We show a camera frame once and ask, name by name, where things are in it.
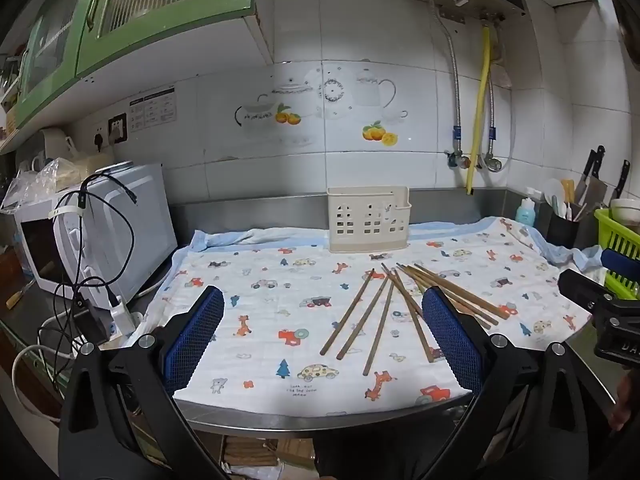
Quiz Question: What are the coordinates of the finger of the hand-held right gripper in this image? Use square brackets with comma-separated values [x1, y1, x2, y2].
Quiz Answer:
[557, 269, 618, 313]
[600, 246, 640, 275]

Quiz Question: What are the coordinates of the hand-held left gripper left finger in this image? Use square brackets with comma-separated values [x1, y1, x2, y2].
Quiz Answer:
[59, 286, 226, 480]

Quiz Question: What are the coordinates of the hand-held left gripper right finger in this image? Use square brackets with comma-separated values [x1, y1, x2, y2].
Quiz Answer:
[421, 286, 591, 480]

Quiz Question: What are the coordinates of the bunch of wooden chopsticks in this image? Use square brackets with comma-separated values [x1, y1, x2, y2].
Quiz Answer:
[320, 261, 518, 377]

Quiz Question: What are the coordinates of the cream plastic utensil holder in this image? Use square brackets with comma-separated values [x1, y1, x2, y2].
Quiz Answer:
[327, 186, 411, 255]

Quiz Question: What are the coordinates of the green plastic basket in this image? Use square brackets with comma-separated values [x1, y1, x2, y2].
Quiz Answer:
[594, 207, 640, 301]

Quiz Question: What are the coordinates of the white bowl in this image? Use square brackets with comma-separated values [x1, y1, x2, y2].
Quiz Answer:
[609, 198, 640, 223]

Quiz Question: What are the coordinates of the black utensil pot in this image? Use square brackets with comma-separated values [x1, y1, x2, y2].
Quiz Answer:
[546, 212, 581, 251]

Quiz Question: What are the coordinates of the white power strip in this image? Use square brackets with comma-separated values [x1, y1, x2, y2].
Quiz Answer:
[107, 305, 146, 338]

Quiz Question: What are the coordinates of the blue pump soap bottle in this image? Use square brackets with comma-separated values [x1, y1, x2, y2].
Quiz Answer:
[515, 197, 537, 228]

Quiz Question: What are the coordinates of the white cartoon printed cloth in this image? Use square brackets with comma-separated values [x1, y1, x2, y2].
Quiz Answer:
[122, 216, 608, 417]

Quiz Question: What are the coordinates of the white spatula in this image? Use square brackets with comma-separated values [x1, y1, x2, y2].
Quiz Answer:
[544, 178, 566, 218]

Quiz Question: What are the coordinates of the black charger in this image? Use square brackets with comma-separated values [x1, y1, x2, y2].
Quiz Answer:
[75, 300, 111, 346]

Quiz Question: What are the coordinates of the white microwave oven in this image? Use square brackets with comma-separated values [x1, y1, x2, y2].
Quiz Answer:
[14, 162, 179, 308]

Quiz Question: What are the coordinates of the clear plastic bag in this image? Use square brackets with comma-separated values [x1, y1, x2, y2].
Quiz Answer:
[0, 157, 83, 211]

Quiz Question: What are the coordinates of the beige kitchen appliance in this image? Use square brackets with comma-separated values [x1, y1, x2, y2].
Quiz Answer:
[37, 127, 81, 163]

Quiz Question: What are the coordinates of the black handled knife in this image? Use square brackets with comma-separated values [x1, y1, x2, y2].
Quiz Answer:
[609, 160, 632, 201]

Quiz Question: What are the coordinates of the black handled cleaver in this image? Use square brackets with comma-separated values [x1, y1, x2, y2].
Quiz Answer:
[574, 145, 608, 208]

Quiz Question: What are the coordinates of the black cable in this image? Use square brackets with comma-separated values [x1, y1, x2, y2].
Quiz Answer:
[52, 170, 138, 361]

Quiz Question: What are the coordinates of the thin white hose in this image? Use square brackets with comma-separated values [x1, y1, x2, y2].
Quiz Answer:
[492, 67, 518, 173]

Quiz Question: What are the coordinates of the wooden handled tool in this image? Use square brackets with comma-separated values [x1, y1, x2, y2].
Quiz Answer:
[5, 279, 37, 311]

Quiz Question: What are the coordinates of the metal flexible hose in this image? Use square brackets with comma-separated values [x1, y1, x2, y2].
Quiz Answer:
[430, 0, 463, 156]
[482, 60, 501, 161]

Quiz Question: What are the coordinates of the yellow gas hose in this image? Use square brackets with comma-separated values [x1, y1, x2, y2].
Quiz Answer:
[465, 24, 493, 196]

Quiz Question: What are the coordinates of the black framed wall socket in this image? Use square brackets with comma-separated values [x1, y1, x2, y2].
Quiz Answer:
[107, 114, 130, 145]

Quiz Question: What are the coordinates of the black and white wall sticker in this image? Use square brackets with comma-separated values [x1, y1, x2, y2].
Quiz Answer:
[128, 86, 178, 133]

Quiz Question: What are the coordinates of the green wall cabinet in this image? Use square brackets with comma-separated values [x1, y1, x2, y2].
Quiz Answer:
[0, 0, 258, 133]

